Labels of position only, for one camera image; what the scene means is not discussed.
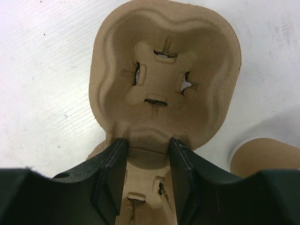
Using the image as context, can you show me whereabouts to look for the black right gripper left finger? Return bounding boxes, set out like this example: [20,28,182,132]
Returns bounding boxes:
[0,138,128,225]

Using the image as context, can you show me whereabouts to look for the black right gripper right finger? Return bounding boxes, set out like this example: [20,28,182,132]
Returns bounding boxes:
[169,138,300,225]

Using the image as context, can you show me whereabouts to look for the stack of paper cups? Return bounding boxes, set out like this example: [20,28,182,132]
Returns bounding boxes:
[229,137,300,178]

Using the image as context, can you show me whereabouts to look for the brown pulp cup carrier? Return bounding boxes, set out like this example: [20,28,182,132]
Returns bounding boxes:
[89,0,241,225]

